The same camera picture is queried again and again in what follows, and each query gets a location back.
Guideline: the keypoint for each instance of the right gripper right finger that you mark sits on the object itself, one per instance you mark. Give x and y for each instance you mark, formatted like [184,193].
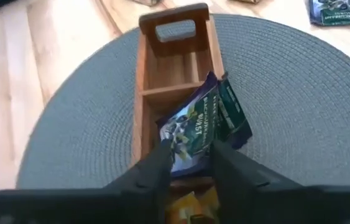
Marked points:
[255,202]

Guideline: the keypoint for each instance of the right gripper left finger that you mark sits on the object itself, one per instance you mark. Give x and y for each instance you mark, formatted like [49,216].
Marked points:
[131,199]

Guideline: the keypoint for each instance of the yellow mango tea packet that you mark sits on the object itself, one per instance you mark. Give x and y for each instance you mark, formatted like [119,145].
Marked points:
[187,207]

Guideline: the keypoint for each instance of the white tea packet dark label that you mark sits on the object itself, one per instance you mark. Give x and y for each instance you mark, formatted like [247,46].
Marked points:
[246,1]

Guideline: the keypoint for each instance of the wooden tea organizer box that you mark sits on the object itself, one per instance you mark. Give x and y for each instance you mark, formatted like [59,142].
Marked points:
[168,71]

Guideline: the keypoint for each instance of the round grey woven placemat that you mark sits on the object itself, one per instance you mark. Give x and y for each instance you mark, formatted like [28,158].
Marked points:
[286,109]

